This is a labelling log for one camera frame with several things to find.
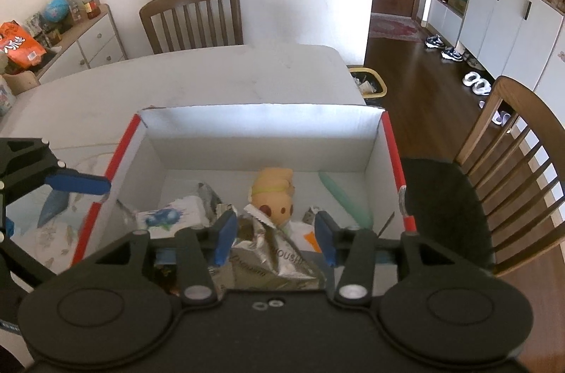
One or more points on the dark sneakers pair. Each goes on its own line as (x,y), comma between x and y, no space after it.
(447,53)

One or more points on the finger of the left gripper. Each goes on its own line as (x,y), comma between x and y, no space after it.
(79,183)

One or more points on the yellow rim trash bin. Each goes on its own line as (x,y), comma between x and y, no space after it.
(369,82)

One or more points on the white drawer cabinet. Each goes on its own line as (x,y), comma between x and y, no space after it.
(88,45)

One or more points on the red white cardboard box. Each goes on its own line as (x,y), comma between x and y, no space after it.
(281,162)

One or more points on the orange snack bag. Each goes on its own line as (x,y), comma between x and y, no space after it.
(19,46)

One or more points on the mint green pen case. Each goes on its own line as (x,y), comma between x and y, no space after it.
(361,216)

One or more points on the red lid sauce jar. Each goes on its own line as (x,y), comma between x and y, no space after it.
(92,8)

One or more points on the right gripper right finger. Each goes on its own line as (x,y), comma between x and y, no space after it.
(354,251)

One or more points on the clear bag yellow bun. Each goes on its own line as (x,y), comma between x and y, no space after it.
(187,212)

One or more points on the yellow plush toy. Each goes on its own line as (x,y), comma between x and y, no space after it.
(272,193)

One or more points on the far wooden chair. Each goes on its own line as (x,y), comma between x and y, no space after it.
(176,25)

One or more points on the white wall cabinets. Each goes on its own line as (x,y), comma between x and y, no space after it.
(507,2)

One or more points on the blue globe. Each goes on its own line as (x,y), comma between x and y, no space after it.
(56,11)

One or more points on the silver foil snack bag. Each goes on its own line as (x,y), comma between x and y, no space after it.
(262,257)

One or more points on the right wooden chair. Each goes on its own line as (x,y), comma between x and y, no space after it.
(489,204)

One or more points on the wooden chair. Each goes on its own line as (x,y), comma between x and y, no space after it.
(489,204)
(176,25)

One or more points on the white bag with green toy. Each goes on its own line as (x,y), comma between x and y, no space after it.
(302,231)

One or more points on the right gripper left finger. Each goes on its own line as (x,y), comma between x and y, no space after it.
(198,250)

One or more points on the white slippers pair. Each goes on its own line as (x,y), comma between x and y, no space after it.
(477,84)

